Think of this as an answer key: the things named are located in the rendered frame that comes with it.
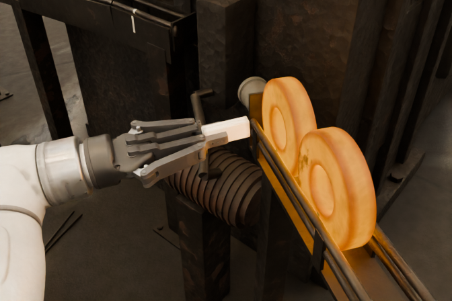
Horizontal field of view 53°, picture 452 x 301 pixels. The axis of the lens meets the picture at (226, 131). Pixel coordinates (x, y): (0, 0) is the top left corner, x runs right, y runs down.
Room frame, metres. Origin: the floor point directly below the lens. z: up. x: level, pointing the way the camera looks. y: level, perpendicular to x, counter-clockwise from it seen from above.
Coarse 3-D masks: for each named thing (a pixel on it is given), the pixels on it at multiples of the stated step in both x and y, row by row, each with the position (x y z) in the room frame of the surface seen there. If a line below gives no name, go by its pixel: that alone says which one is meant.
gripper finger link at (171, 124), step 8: (136, 120) 0.56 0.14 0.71; (168, 120) 0.55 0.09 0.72; (176, 120) 0.55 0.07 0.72; (184, 120) 0.55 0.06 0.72; (192, 120) 0.55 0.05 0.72; (136, 128) 0.55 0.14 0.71; (144, 128) 0.54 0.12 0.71; (152, 128) 0.54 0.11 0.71; (160, 128) 0.54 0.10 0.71; (168, 128) 0.54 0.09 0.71; (176, 128) 0.55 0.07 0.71
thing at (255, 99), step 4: (260, 92) 0.63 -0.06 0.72; (252, 96) 0.62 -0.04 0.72; (256, 96) 0.63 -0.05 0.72; (260, 96) 0.63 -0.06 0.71; (252, 100) 0.62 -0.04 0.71; (256, 100) 0.63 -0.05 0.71; (260, 100) 0.63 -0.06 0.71; (252, 104) 0.62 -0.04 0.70; (256, 104) 0.63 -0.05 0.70; (260, 104) 0.63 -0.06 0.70; (252, 108) 0.62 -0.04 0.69; (256, 108) 0.62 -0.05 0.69; (260, 108) 0.63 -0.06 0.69; (252, 112) 0.62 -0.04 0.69; (256, 112) 0.62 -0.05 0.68; (260, 112) 0.63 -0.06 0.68; (252, 116) 0.62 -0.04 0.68; (256, 116) 0.62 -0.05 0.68; (260, 116) 0.62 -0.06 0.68; (260, 120) 0.62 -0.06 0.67; (260, 124) 0.62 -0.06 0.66
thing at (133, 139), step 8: (184, 128) 0.53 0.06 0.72; (192, 128) 0.53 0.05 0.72; (200, 128) 0.53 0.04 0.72; (128, 136) 0.51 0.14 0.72; (136, 136) 0.51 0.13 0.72; (144, 136) 0.51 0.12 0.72; (152, 136) 0.51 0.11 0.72; (160, 136) 0.52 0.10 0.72; (168, 136) 0.52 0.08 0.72; (176, 136) 0.52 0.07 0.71; (184, 136) 0.52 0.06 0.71; (128, 144) 0.50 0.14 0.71
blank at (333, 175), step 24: (312, 144) 0.44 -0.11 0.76; (336, 144) 0.40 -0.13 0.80; (312, 168) 0.44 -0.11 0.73; (336, 168) 0.38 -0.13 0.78; (360, 168) 0.38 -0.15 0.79; (312, 192) 0.43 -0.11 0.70; (336, 192) 0.37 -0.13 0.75; (360, 192) 0.35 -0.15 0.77; (336, 216) 0.36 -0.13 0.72; (360, 216) 0.34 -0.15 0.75; (336, 240) 0.35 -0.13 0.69; (360, 240) 0.34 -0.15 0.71
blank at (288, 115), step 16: (272, 80) 0.59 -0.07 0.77; (288, 80) 0.57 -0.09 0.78; (272, 96) 0.58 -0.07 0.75; (288, 96) 0.53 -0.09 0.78; (304, 96) 0.53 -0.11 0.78; (272, 112) 0.58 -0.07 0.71; (288, 112) 0.52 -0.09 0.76; (304, 112) 0.51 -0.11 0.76; (272, 128) 0.58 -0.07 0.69; (288, 128) 0.52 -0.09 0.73; (304, 128) 0.50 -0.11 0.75; (272, 144) 0.57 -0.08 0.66; (288, 144) 0.51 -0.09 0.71; (288, 160) 0.51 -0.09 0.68
